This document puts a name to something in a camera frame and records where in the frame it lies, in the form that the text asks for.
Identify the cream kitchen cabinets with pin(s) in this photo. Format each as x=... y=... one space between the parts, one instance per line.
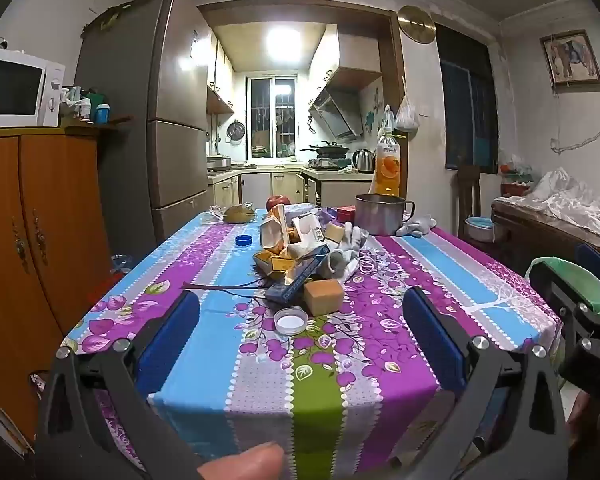
x=220 y=75
x=280 y=186

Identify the person's left hand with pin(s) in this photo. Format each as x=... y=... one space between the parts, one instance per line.
x=245 y=462

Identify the hanging round strainer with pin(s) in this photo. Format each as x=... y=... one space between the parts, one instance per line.
x=236 y=131

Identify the steel mug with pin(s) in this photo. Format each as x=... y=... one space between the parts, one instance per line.
x=378 y=215

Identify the white plastic sheet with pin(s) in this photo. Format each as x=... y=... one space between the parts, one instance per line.
x=570 y=200

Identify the cream lower kitchen cabinets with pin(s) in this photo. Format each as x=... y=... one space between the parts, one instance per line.
x=280 y=186

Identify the dark wooden chair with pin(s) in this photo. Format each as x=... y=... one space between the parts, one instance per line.
x=470 y=200

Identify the cream upper kitchen cabinets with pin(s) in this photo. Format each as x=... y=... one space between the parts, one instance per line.
x=220 y=75

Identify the small brown box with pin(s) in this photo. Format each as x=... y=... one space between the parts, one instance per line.
x=336 y=232

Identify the silver refrigerator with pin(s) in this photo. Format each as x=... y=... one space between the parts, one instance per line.
x=175 y=110

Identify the blue bottle cap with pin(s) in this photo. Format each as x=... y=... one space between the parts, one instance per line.
x=243 y=240

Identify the orange wooden cabinet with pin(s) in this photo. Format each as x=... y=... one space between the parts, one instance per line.
x=35 y=260

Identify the steel countertop cooker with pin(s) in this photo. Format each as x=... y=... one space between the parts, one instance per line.
x=219 y=162

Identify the black wok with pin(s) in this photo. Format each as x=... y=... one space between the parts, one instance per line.
x=325 y=150

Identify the framed elephant picture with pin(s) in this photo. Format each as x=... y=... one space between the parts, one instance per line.
x=570 y=57

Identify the grey glove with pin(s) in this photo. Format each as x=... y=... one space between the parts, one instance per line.
x=416 y=225

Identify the pile of bowls and baskets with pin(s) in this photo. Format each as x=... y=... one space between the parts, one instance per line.
x=515 y=177

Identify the kitchen ceiling light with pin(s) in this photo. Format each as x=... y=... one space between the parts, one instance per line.
x=283 y=40

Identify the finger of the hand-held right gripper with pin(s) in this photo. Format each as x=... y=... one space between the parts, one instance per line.
x=595 y=262
x=555 y=287

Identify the white jar lid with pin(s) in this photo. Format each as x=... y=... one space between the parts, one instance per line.
x=290 y=321

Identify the white microwave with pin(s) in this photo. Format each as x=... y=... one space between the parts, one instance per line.
x=15 y=87

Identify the gold round wall plate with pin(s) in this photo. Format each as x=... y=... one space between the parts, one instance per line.
x=416 y=23

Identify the barred kitchen window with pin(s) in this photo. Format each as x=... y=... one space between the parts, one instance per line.
x=272 y=117

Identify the white carton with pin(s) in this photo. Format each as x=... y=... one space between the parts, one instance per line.
x=310 y=230

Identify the steel kettle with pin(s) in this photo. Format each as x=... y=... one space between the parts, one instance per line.
x=362 y=159

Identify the dark room window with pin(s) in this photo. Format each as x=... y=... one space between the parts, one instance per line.
x=467 y=105

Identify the steel range hood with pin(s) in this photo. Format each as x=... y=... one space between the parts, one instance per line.
x=337 y=110

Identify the dark thin twig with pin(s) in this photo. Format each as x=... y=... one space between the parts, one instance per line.
x=220 y=288

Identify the yellow blue sponge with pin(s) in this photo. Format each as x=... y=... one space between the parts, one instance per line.
x=275 y=262

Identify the dark wooden dining table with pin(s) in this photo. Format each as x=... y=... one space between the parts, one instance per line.
x=540 y=235

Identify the yellow brown pear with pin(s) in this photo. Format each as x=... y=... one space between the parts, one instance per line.
x=237 y=213

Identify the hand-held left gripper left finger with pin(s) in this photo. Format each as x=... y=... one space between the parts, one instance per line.
x=172 y=332

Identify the red apple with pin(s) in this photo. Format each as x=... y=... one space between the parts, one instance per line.
x=278 y=201

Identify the small red box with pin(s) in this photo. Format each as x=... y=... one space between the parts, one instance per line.
x=346 y=213

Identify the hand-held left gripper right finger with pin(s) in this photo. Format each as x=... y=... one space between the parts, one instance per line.
x=430 y=332

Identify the white knit glove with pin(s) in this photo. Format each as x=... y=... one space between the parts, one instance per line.
x=347 y=255

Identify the blue plastic basin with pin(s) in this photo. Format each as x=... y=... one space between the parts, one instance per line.
x=480 y=227

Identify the green lined trash bin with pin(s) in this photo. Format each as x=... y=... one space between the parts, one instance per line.
x=575 y=280

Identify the floral purple blue tablecloth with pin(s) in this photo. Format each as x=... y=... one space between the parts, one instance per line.
x=220 y=360

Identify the hanging clear plastic bag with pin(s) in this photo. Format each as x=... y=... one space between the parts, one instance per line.
x=406 y=114

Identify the brown cube box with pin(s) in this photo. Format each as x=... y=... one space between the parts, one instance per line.
x=324 y=297

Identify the blue lidded jar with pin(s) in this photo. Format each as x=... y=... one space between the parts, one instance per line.
x=102 y=113

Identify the person's right hand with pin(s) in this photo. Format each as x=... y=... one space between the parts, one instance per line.
x=580 y=417

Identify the orange juice bottle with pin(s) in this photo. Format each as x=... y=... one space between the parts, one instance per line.
x=387 y=160

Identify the orange white cloth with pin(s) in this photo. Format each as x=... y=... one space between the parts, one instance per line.
x=275 y=222

